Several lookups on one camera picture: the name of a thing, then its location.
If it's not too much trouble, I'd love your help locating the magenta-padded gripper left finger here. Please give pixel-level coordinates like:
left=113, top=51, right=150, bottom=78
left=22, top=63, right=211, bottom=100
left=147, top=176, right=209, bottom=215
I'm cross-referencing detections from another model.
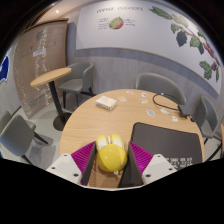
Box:
left=45, top=140, right=98, bottom=187

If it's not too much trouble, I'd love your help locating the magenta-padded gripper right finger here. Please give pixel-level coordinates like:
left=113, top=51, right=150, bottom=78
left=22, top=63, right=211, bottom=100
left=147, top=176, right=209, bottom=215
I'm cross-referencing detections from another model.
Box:
left=117, top=141, right=179, bottom=189

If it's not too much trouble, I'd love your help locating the dark grey mouse pad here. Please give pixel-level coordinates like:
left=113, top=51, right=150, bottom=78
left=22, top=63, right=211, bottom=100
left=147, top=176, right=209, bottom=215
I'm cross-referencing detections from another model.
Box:
left=129, top=122, right=205, bottom=171

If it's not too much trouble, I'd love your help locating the grey upholstered chair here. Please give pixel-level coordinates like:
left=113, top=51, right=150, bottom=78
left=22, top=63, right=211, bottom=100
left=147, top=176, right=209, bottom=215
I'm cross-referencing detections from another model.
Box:
left=191, top=95, right=224, bottom=158
left=57, top=61, right=96, bottom=108
left=134, top=72, right=187, bottom=105
left=0, top=111, right=54, bottom=165

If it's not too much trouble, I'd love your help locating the small white box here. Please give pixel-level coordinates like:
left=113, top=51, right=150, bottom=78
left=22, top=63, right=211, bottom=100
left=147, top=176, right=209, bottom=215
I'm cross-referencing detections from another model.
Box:
left=95, top=95, right=118, bottom=111

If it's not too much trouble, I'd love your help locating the round wooden high table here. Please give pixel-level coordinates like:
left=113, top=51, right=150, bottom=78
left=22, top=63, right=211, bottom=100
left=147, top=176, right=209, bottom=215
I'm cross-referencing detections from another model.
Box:
left=29, top=67, right=73, bottom=132

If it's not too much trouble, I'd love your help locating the black cable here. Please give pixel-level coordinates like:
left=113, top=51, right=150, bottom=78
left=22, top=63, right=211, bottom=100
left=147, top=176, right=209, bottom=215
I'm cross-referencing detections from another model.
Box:
left=152, top=93, right=188, bottom=112

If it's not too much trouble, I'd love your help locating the brown wall menu board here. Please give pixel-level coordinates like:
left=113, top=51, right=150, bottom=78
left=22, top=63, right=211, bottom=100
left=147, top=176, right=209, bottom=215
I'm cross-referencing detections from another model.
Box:
left=13, top=21, right=70, bottom=120

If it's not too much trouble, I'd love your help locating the blue wall decoration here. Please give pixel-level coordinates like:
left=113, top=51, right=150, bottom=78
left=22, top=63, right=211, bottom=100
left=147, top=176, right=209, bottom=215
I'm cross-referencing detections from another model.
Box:
left=0, top=54, right=13, bottom=83

